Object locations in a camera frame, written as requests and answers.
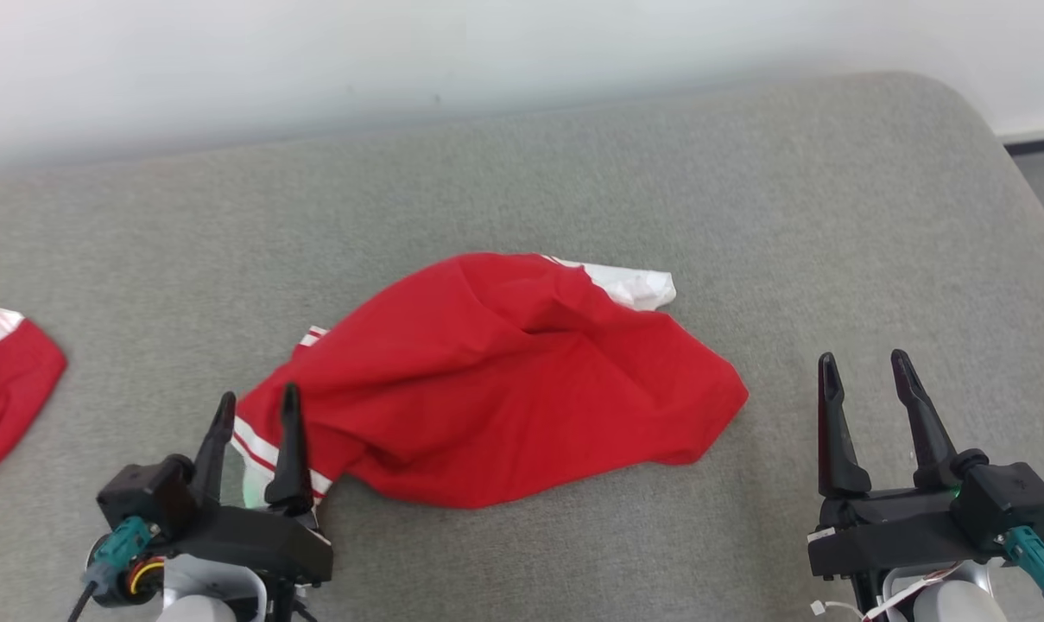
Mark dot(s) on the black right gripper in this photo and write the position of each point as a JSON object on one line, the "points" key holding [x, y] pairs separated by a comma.
{"points": [[893, 531]]}

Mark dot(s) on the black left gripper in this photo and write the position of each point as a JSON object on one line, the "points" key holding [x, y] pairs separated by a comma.
{"points": [[262, 540]]}

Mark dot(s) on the red shorts with white stripe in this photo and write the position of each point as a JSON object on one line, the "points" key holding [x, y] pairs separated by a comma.
{"points": [[3, 389]]}

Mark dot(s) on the red basketball jersey number 23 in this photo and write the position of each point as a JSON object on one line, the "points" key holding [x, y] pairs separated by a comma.
{"points": [[504, 389]]}

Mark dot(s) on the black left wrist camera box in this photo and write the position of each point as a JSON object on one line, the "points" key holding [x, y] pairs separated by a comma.
{"points": [[146, 492]]}

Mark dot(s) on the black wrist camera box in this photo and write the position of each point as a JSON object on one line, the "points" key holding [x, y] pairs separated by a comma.
{"points": [[1005, 501], [146, 492]]}

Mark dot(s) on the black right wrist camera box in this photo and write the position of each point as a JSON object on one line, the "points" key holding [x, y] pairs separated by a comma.
{"points": [[1005, 501]]}

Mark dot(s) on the black wall baseboard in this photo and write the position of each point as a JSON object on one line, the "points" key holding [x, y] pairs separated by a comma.
{"points": [[1040, 144]]}

